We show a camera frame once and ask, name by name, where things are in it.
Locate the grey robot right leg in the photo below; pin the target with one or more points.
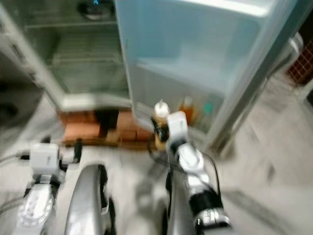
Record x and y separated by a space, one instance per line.
181 205

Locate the silver fridge door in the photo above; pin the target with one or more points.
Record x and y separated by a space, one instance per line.
200 44

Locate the dark red lattice panel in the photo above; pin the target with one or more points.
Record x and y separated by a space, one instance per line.
301 69

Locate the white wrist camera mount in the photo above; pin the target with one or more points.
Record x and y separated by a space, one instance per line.
45 158
177 126

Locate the grey robot left leg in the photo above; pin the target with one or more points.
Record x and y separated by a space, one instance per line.
88 200

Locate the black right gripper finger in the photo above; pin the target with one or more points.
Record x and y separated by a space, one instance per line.
154 125

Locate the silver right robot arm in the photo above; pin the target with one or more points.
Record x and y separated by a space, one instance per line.
195 164

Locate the black fridge thermostat dial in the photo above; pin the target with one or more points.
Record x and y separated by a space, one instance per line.
95 11

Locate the grey robot leg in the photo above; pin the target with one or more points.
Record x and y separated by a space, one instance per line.
88 200
181 205

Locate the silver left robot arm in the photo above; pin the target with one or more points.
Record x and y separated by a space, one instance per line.
35 208

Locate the orange sauce squeeze bottle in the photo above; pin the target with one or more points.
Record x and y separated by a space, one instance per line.
161 110

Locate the silver fridge cabinet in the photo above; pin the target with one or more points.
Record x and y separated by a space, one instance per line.
93 100

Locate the red brick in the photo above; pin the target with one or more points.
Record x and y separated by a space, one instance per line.
80 131
126 120
134 134

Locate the amber bottle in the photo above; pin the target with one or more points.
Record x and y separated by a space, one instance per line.
187 106

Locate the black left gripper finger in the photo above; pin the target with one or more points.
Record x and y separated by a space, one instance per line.
46 140
78 150

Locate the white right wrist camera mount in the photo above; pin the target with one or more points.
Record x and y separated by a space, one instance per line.
177 126

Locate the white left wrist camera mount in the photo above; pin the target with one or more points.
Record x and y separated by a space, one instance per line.
45 158

